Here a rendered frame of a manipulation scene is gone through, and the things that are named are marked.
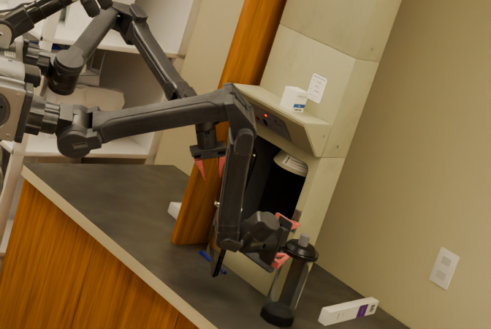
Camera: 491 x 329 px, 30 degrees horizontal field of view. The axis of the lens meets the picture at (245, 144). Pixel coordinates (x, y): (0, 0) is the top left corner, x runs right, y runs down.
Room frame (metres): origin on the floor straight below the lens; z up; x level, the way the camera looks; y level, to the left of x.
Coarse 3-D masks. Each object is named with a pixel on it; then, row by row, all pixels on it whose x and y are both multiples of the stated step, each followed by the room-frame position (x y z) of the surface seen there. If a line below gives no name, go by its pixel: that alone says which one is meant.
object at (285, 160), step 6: (282, 150) 2.70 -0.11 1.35; (276, 156) 2.70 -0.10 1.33; (282, 156) 2.67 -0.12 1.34; (288, 156) 2.66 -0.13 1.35; (276, 162) 2.67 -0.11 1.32; (282, 162) 2.66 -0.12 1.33; (288, 162) 2.65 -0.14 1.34; (294, 162) 2.64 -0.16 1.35; (300, 162) 2.64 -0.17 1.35; (288, 168) 2.64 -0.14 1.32; (294, 168) 2.63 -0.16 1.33; (300, 168) 2.63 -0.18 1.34; (306, 168) 2.64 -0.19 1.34; (300, 174) 2.63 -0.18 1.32; (306, 174) 2.63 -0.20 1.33
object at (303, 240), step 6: (306, 234) 2.45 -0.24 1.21; (294, 240) 2.45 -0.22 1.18; (300, 240) 2.43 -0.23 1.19; (306, 240) 2.42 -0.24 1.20; (288, 246) 2.41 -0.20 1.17; (294, 246) 2.40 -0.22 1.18; (300, 246) 2.42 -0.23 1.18; (306, 246) 2.43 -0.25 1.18; (312, 246) 2.45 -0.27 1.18; (294, 252) 2.39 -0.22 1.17; (300, 252) 2.39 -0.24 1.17; (306, 252) 2.40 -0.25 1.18; (312, 252) 2.41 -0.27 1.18
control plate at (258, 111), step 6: (258, 108) 2.62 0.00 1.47; (258, 114) 2.65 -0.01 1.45; (270, 114) 2.58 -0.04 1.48; (270, 120) 2.61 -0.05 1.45; (276, 120) 2.57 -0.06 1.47; (276, 126) 2.60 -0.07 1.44; (282, 126) 2.57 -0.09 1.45; (276, 132) 2.63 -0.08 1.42; (288, 132) 2.57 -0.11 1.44; (288, 138) 2.59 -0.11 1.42
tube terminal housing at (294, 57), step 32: (288, 32) 2.73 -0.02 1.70; (288, 64) 2.70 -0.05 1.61; (320, 64) 2.62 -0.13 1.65; (352, 64) 2.55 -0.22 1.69; (352, 96) 2.58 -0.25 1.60; (256, 128) 2.73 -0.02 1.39; (352, 128) 2.61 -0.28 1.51; (320, 160) 2.55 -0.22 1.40; (320, 192) 2.58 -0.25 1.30; (320, 224) 2.62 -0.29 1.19; (224, 256) 2.70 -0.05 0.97; (256, 288) 2.59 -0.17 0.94
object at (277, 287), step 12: (288, 264) 2.40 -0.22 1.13; (300, 264) 2.39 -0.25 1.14; (312, 264) 2.42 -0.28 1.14; (276, 276) 2.41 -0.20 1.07; (288, 276) 2.39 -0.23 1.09; (300, 276) 2.40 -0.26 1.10; (276, 288) 2.40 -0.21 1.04; (288, 288) 2.39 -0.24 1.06; (300, 288) 2.40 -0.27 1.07; (276, 300) 2.39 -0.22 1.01; (288, 300) 2.39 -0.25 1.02; (276, 312) 2.39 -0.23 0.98; (288, 312) 2.40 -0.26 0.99
